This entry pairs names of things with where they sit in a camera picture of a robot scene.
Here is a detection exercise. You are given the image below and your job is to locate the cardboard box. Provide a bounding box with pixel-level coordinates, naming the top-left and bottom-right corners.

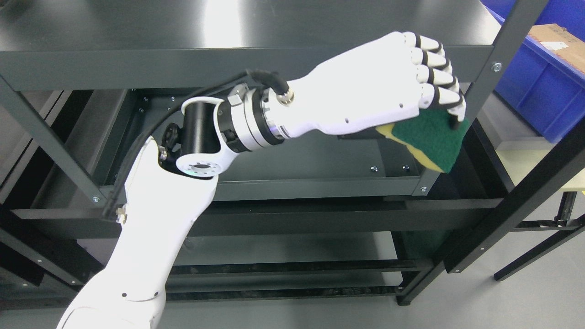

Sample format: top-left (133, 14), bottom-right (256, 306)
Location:
top-left (529, 23), bottom-right (585, 73)

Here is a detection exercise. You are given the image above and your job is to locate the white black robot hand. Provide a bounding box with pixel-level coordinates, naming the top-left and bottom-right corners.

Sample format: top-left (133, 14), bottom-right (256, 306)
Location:
top-left (272, 32), bottom-right (466, 139)

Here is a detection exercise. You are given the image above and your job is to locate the black metal shelf rack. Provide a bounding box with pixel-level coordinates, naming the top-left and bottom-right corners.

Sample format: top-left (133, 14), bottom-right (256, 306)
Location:
top-left (1, 0), bottom-right (584, 328)

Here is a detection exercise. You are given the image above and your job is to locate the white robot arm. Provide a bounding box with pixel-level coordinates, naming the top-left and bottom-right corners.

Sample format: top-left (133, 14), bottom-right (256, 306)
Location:
top-left (57, 82), bottom-right (294, 329)

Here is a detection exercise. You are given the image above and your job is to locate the green yellow sponge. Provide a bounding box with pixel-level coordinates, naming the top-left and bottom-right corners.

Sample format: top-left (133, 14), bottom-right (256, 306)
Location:
top-left (375, 110), bottom-right (471, 174)

